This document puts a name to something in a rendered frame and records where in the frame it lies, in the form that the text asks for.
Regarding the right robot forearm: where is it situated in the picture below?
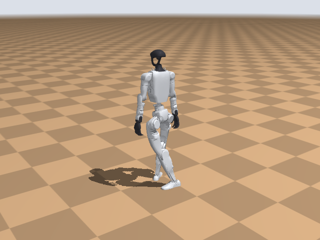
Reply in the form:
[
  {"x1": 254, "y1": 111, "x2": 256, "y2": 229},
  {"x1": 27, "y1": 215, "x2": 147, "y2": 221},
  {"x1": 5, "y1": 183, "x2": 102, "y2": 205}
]
[{"x1": 169, "y1": 92, "x2": 178, "y2": 114}]

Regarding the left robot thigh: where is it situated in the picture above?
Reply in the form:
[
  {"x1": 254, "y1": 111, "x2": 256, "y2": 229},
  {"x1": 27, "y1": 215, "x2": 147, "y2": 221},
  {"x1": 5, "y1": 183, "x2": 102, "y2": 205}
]
[{"x1": 146, "y1": 116, "x2": 168, "y2": 159}]

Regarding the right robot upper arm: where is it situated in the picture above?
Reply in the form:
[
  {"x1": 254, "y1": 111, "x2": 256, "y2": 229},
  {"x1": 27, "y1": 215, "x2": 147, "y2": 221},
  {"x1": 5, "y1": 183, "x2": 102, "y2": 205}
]
[{"x1": 169, "y1": 71, "x2": 175, "y2": 97}]

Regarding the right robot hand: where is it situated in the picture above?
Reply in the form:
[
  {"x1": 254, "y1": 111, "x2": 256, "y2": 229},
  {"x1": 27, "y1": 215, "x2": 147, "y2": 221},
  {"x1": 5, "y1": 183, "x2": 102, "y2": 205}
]
[{"x1": 171, "y1": 110, "x2": 180, "y2": 129}]

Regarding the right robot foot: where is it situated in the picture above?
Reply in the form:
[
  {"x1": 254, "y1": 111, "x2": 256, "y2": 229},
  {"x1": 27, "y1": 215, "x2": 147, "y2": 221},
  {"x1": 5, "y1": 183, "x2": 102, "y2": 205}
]
[{"x1": 153, "y1": 172, "x2": 163, "y2": 181}]

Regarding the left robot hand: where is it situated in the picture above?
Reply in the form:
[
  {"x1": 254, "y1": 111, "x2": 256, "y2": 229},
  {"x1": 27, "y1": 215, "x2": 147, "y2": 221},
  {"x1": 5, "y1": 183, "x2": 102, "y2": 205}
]
[{"x1": 134, "y1": 116, "x2": 143, "y2": 136}]

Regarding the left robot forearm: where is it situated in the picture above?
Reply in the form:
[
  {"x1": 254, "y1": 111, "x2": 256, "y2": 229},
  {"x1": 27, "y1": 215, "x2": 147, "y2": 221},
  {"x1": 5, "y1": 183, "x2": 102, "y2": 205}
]
[{"x1": 135, "y1": 94, "x2": 145, "y2": 121}]

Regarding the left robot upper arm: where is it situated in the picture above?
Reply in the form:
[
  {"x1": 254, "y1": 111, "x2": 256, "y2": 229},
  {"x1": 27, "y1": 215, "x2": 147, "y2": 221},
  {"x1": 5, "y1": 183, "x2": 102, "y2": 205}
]
[{"x1": 139, "y1": 72, "x2": 153, "y2": 101}]

